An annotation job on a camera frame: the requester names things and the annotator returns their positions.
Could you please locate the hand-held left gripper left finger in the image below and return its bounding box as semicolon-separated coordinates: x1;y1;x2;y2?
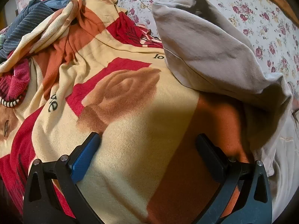
23;132;101;224

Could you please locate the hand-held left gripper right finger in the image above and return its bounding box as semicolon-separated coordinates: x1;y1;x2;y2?
196;133;274;224

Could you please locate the rose printed blanket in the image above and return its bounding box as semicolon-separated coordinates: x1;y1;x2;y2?
0;0;255;224

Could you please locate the striped blue-grey garment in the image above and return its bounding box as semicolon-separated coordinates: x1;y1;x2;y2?
0;0;73;59

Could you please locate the floral bed sheet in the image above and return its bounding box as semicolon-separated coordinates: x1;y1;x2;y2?
89;0;299;94

